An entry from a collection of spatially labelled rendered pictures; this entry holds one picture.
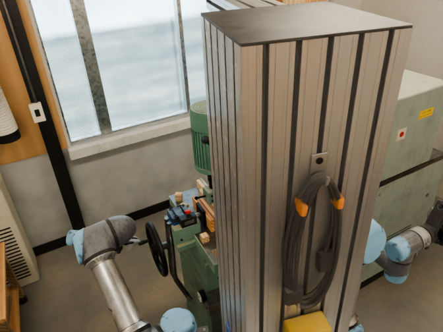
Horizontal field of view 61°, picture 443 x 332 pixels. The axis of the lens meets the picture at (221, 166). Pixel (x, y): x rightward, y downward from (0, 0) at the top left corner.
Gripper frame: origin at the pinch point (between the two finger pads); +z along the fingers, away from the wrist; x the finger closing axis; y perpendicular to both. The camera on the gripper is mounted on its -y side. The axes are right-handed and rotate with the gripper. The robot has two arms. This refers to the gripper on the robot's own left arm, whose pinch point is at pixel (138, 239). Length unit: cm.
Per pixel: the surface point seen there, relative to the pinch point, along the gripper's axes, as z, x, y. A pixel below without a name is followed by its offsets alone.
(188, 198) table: 23.6, -8.1, -23.9
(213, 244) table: 20.5, 31.9, -22.3
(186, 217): 8.5, 19.2, -28.0
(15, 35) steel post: -70, -108, -62
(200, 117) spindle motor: -5, 17, -76
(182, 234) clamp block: 10.0, 20.8, -18.9
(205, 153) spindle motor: 5, 18, -61
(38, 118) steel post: -45, -107, -15
